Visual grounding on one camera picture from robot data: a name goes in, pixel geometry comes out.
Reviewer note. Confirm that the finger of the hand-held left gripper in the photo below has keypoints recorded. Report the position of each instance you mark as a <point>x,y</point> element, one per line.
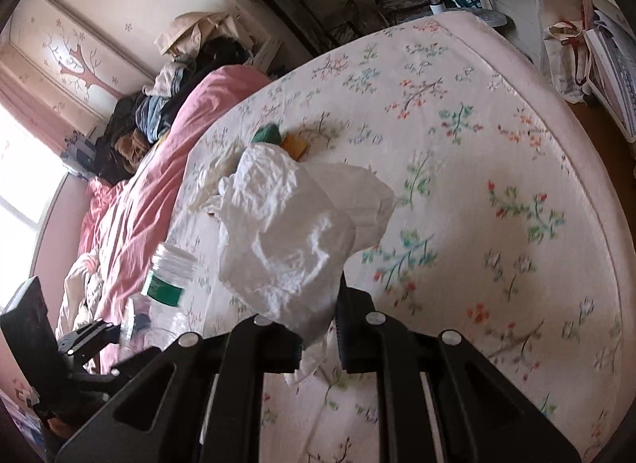
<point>104,379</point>
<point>89,336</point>

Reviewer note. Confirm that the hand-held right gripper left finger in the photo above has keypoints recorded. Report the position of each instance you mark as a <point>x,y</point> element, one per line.
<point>278,348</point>

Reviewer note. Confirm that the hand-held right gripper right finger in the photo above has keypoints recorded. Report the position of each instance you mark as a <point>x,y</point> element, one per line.
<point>355,324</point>

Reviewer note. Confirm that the clear plastic bottle green label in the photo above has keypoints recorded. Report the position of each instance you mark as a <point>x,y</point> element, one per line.
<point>164,289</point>

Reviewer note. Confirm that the white tissue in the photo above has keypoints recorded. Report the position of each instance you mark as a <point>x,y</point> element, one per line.
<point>283,234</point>

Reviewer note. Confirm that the cream tissue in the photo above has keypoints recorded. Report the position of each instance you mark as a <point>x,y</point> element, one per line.
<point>216,179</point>

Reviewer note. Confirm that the crumpled cream blanket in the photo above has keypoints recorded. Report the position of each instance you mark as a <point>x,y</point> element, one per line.
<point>79,289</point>

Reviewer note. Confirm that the pink duvet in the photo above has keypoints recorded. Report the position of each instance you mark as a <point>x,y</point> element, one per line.
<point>149,204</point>

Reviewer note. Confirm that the window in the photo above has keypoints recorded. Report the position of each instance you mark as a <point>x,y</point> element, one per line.
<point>25,174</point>

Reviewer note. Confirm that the black clothes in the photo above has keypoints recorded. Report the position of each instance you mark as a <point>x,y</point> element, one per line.
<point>112,154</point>

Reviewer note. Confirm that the blue white bedside ornament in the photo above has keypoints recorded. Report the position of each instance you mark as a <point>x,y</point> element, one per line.
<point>79,152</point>

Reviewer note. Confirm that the bed with floral sheet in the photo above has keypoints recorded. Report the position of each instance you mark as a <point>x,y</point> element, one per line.
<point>472,169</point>

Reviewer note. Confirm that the brown garment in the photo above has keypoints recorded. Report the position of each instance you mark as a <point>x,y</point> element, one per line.
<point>131,147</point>

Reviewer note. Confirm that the pink curtain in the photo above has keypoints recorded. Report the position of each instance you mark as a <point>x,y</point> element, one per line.
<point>39,105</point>

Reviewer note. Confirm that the blue denim clothes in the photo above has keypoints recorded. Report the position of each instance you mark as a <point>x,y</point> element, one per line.
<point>151,115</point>

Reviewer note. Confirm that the white cloth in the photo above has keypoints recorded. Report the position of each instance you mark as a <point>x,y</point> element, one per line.
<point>169,80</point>

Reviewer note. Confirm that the wardrobe door with tree picture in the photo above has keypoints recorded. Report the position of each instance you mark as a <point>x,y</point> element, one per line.
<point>84,50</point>

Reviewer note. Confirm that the black garment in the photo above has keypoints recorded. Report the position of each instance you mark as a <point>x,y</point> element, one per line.
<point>223,51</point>

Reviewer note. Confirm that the black panel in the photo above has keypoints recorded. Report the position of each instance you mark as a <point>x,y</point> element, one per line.
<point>293,15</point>

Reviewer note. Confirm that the cream fabric bag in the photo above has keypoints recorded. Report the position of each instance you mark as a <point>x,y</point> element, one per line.
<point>189,33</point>

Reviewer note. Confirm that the white cabinet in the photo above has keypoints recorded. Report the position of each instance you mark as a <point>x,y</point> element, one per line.
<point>512,0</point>

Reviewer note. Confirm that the white bookshelf with books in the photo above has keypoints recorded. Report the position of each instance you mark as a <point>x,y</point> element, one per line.
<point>613,55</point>

